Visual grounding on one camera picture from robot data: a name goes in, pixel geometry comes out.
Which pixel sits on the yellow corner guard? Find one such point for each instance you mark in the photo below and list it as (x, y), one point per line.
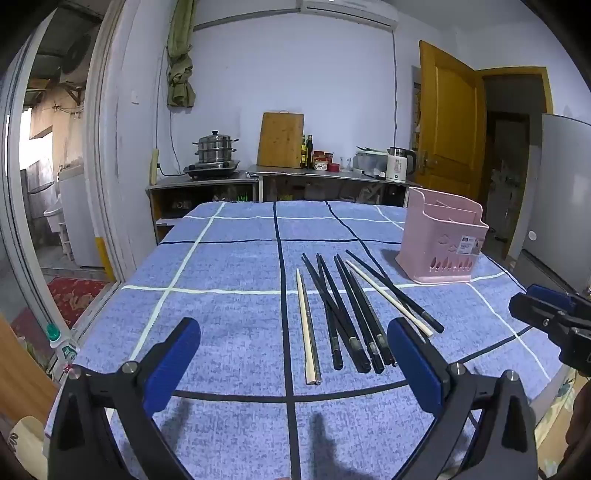
(105, 258)

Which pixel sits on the white air conditioner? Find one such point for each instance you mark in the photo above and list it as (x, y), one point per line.
(351, 11)

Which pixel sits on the outdoor air conditioner unit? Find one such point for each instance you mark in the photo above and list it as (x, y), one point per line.
(76, 55)

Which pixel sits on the clear plastic storage box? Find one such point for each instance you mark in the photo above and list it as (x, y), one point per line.
(371, 161)

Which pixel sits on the dark oil bottles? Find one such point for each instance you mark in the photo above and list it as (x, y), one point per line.
(306, 152)

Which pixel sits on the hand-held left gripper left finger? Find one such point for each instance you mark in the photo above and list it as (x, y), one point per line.
(173, 360)

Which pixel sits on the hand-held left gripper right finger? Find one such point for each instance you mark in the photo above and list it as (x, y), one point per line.
(418, 364)

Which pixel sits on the wooden cutting board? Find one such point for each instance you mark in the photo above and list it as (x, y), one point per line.
(280, 141)

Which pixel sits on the steel steamer pot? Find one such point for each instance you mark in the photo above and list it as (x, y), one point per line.
(214, 147)

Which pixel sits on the pink plastic utensil holder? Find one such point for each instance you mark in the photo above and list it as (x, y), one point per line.
(434, 244)

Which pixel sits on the blue checked tablecloth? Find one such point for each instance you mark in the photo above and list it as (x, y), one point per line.
(221, 323)

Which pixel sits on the white electric kettle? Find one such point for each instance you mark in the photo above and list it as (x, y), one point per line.
(398, 164)

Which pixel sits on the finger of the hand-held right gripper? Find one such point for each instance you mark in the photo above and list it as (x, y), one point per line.
(531, 309)
(551, 294)

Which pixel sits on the green hanging cloth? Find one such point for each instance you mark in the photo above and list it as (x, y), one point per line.
(181, 69)

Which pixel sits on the steel gas stove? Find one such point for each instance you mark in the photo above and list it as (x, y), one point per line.
(212, 168)

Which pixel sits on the green cap plastic bottle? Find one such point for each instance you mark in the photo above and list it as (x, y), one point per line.
(57, 339)

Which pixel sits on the steel kitchen counter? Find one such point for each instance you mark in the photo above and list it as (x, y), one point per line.
(207, 182)

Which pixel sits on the red food containers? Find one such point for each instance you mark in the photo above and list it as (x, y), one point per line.
(322, 161)

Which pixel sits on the white washing machine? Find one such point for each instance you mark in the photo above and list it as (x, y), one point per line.
(81, 217)

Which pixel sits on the yellow wooden door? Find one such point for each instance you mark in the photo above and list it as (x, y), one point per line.
(450, 124)

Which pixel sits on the beige wooden chopstick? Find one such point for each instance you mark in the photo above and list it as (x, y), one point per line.
(304, 323)
(392, 300)

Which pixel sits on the brown wooden board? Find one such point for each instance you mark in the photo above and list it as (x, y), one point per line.
(23, 374)

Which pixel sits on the silver refrigerator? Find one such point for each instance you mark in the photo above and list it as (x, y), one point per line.
(558, 194)

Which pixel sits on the red patterned rug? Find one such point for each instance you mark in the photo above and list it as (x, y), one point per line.
(64, 300)

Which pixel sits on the clear glass cup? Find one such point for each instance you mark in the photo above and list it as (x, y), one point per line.
(346, 164)

